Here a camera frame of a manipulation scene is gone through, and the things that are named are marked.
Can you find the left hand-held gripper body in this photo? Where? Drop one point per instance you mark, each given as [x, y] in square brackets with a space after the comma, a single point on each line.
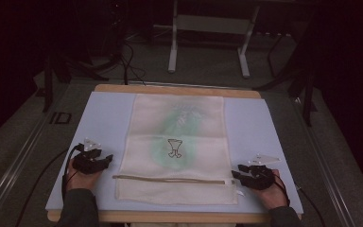
[86, 164]

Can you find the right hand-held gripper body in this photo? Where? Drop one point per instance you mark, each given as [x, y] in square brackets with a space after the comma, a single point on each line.
[260, 178]

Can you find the white mesh laundry bag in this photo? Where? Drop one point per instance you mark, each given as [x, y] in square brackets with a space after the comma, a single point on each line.
[198, 186]

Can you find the person's left hand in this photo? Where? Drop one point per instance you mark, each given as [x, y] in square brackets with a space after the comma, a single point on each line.
[80, 179]

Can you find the person's right hand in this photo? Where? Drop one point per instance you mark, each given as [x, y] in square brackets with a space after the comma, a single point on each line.
[272, 195]

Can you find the light blue table mat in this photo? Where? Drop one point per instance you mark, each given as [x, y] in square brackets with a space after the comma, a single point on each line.
[107, 119]

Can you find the green cloth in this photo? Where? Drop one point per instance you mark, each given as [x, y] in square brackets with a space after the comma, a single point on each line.
[170, 126]

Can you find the black stand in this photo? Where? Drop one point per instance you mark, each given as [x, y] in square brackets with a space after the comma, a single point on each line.
[307, 94]
[48, 82]

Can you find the wooden table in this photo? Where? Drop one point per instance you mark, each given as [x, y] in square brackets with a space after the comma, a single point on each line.
[176, 90]

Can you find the white metal stand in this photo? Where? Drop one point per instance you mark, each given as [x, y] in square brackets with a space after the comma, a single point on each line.
[212, 23]

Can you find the metal floor rail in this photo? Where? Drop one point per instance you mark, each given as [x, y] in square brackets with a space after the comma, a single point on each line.
[324, 164]
[15, 167]

